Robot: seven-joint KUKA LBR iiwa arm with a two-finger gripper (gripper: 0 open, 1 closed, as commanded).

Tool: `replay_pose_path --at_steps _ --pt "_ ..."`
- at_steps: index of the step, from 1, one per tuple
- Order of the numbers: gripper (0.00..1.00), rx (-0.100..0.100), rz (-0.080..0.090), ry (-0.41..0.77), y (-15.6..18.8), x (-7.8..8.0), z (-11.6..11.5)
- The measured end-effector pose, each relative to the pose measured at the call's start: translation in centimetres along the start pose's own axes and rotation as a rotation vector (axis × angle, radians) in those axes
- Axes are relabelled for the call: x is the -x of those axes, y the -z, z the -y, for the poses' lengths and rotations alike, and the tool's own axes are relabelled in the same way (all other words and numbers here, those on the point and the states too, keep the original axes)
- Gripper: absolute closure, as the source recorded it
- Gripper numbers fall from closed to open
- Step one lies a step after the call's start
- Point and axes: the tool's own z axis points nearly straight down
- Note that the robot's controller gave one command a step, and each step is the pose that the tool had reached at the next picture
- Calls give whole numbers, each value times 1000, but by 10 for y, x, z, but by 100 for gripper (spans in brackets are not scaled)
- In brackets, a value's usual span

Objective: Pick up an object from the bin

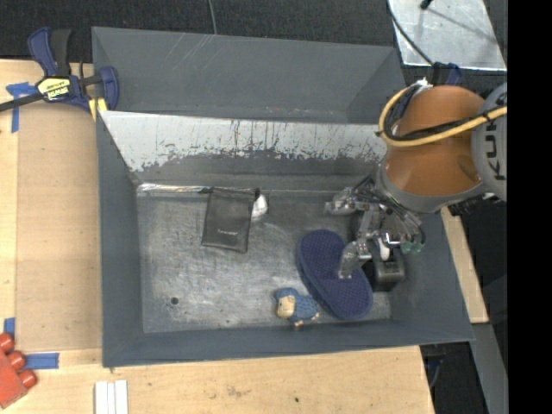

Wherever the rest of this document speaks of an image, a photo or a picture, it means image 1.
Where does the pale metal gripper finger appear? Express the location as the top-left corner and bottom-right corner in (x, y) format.
(337, 239), (373, 281)
(323, 187), (361, 217)

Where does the dark blue slipper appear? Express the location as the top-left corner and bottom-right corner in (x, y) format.
(295, 229), (374, 322)

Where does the blue toy sheep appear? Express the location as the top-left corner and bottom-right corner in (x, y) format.
(273, 286), (322, 330)

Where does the small white object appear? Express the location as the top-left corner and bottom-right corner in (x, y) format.
(251, 192), (269, 223)

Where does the black cloth pouch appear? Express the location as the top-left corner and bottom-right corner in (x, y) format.
(200, 186), (261, 254)

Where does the grey metal bin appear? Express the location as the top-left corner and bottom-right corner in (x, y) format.
(91, 26), (476, 368)

